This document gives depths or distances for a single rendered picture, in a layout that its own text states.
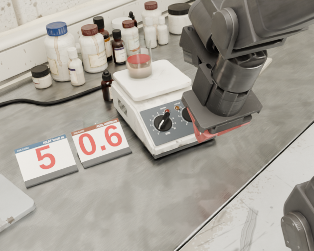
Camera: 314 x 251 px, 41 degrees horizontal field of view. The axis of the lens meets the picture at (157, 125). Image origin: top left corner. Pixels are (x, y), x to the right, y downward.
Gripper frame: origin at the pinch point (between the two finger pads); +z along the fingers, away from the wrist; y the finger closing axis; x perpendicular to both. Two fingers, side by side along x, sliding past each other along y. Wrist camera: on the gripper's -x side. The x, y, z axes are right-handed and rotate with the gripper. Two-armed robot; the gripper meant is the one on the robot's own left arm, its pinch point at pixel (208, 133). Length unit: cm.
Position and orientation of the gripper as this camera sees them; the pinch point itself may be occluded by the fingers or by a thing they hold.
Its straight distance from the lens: 67.6
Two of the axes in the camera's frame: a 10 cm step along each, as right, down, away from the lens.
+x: 4.2, 7.9, -4.4
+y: -9.0, 3.0, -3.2
